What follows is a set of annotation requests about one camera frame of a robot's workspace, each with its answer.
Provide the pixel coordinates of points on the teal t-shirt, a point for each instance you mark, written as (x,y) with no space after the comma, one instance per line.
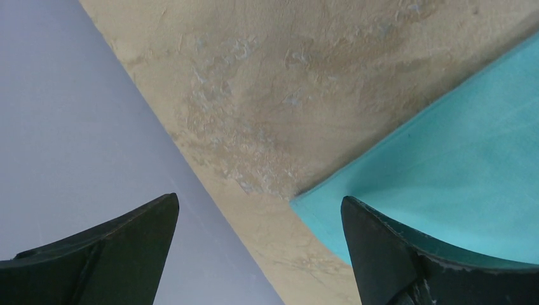
(464,170)

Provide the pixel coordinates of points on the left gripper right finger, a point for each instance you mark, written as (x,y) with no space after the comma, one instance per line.
(396,264)

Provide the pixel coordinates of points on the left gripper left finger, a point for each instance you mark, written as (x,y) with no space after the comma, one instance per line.
(120,261)

